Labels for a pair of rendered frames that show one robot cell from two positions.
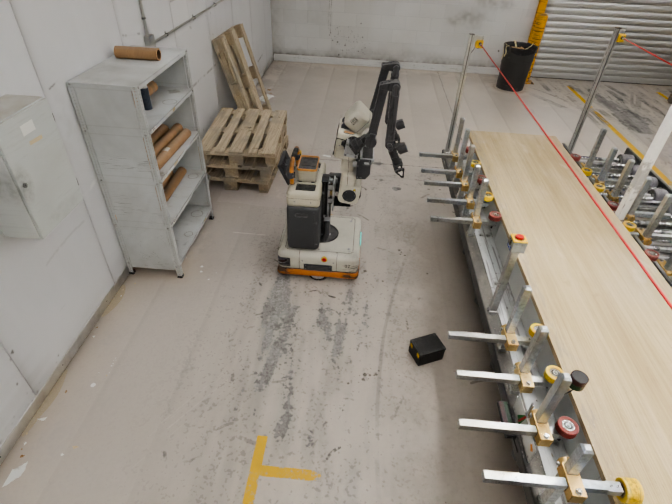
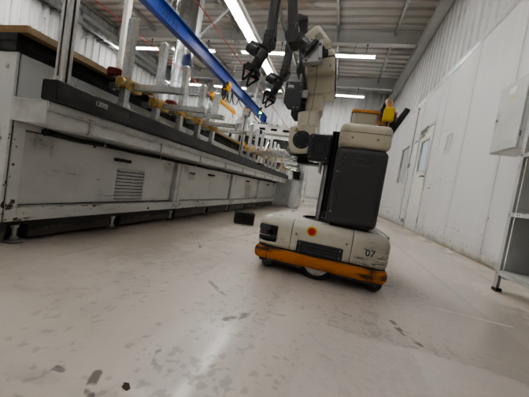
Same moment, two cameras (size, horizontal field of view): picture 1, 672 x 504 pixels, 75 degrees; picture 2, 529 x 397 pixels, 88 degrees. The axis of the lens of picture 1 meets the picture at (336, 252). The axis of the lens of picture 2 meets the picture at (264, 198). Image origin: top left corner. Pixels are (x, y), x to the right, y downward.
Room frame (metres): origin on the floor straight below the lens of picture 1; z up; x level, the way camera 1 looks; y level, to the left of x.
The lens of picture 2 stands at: (4.71, 0.09, 0.44)
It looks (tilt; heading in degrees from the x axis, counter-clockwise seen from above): 3 degrees down; 192
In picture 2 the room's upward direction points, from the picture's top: 9 degrees clockwise
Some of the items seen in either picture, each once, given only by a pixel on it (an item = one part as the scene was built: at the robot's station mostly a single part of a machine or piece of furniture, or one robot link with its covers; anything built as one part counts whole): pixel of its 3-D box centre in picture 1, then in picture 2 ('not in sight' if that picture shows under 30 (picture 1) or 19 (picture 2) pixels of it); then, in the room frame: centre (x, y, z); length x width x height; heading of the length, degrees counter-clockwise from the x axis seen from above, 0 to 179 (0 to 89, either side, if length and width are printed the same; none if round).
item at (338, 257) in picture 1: (321, 243); (322, 239); (3.01, 0.13, 0.16); 0.67 x 0.64 x 0.25; 87
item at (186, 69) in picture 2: (465, 174); (182, 102); (3.00, -0.95, 0.90); 0.04 x 0.04 x 0.48; 88
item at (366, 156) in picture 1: (362, 157); (298, 98); (3.00, -0.16, 0.99); 0.28 x 0.16 x 0.22; 177
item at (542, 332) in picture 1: (526, 363); (255, 146); (1.25, -0.87, 0.90); 0.04 x 0.04 x 0.48; 88
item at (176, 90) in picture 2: (444, 156); (145, 88); (3.46, -0.88, 0.82); 0.43 x 0.03 x 0.04; 88
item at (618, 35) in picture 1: (592, 100); not in sight; (3.76, -2.09, 1.25); 0.15 x 0.08 x 1.10; 178
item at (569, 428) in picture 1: (563, 432); not in sight; (0.95, -0.94, 0.85); 0.08 x 0.08 x 0.11
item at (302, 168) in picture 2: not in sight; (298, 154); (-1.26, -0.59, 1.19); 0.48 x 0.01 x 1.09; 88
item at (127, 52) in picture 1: (137, 53); not in sight; (3.22, 1.45, 1.59); 0.30 x 0.08 x 0.08; 88
